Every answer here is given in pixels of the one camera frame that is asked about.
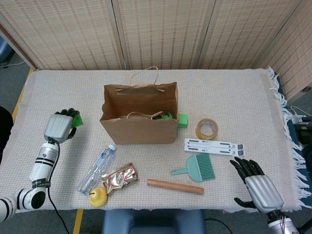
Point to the clear packing tape roll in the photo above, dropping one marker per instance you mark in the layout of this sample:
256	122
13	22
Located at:
206	137

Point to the green foam cube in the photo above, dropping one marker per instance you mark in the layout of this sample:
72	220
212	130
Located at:
183	121

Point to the green toy building brick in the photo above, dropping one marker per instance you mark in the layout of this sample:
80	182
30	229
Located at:
78	121

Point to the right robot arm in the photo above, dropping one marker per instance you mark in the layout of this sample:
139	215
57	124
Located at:
280	224

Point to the white folding laptop stand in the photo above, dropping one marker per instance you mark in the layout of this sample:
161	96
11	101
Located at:
212	149

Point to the green plastic bottle red cap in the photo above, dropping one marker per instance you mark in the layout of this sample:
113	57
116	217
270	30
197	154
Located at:
168	116

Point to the beige woven tablecloth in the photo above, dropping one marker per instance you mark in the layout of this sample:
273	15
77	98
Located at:
61	92

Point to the gold foil snack packet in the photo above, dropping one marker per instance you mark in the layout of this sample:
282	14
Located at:
120	178

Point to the white power strip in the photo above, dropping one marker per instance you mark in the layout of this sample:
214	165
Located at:
297	119

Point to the clear plastic water bottle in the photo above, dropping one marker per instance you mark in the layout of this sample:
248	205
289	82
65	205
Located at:
97	165

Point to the teal dustpan brush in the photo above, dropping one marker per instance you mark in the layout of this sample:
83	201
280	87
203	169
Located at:
192	168

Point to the brown paper bag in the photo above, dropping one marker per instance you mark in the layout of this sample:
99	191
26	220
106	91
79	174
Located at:
141	131

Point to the yellow pear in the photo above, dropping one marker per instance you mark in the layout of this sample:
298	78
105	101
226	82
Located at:
97	198

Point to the blue grey barrel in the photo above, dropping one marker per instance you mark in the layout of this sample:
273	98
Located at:
4	51

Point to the woven folding screen panel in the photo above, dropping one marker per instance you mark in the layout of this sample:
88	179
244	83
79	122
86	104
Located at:
61	31
163	31
297	61
243	31

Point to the black box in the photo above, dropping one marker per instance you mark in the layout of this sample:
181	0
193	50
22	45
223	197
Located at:
304	132

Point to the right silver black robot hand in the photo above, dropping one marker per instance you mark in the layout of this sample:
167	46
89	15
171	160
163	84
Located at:
264	192

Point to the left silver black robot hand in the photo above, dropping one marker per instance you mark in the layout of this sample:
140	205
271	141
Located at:
57	128

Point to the brass screen hinge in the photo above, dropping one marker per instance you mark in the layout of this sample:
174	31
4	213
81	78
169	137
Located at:
306	89

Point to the teal hand brush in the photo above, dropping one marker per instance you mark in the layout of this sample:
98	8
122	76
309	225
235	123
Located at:
206	167

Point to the dark blue table cover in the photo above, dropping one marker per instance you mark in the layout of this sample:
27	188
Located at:
290	129

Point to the wooden rolling pin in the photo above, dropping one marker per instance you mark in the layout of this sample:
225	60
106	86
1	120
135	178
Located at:
175	186

